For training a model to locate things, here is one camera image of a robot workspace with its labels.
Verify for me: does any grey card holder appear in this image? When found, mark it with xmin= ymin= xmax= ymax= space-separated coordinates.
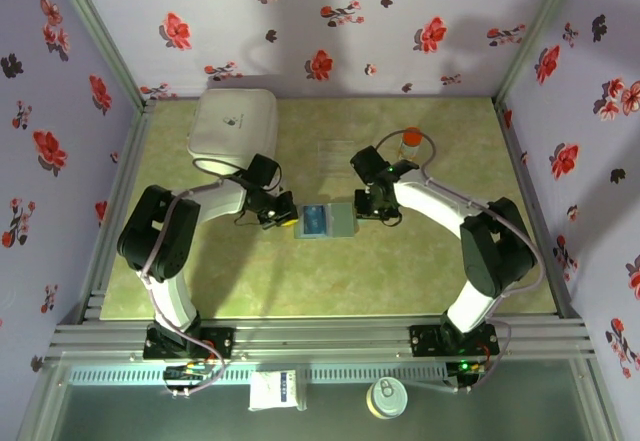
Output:
xmin=292 ymin=202 xmax=360 ymax=240

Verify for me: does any blue credit card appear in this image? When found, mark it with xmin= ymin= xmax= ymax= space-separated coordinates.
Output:
xmin=299 ymin=204 xmax=331 ymax=236

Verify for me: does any orange capped small bottle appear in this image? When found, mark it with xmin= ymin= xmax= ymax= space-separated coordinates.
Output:
xmin=398 ymin=126 xmax=424 ymax=162

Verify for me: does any white zip case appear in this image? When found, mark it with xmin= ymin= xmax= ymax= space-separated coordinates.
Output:
xmin=186 ymin=88 xmax=280 ymax=175

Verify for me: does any white paper packet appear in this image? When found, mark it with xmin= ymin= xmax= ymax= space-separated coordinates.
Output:
xmin=248 ymin=369 xmax=300 ymax=412

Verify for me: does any silver tin can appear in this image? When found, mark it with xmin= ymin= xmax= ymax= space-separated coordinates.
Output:
xmin=364 ymin=376 xmax=409 ymax=420

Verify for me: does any grey right arm cable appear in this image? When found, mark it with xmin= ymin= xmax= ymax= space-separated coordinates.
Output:
xmin=374 ymin=130 xmax=546 ymax=395

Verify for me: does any aluminium front frame rail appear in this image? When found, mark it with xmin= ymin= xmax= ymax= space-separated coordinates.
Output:
xmin=44 ymin=315 xmax=599 ymax=363

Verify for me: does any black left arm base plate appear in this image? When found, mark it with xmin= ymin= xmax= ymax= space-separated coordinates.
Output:
xmin=143 ymin=324 xmax=236 ymax=361

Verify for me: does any aluminium left side rail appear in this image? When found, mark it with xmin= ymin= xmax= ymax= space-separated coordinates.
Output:
xmin=79 ymin=99 xmax=157 ymax=323

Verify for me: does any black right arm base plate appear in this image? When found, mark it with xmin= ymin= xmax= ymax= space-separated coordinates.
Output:
xmin=408 ymin=323 xmax=500 ymax=358

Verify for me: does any aluminium right side rail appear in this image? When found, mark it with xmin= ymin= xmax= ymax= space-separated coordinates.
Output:
xmin=492 ymin=98 xmax=584 ymax=320

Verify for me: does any slotted grey cable duct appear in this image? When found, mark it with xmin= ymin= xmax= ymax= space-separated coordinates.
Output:
xmin=67 ymin=364 xmax=449 ymax=386

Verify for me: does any aluminium right corner post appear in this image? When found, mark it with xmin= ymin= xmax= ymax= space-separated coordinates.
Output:
xmin=494 ymin=0 xmax=589 ymax=107

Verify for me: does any aluminium corner post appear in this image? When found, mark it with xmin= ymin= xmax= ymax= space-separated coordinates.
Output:
xmin=494 ymin=0 xmax=589 ymax=107
xmin=47 ymin=0 xmax=154 ymax=112

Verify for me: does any aluminium left corner post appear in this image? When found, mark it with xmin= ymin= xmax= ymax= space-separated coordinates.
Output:
xmin=47 ymin=0 xmax=154 ymax=112

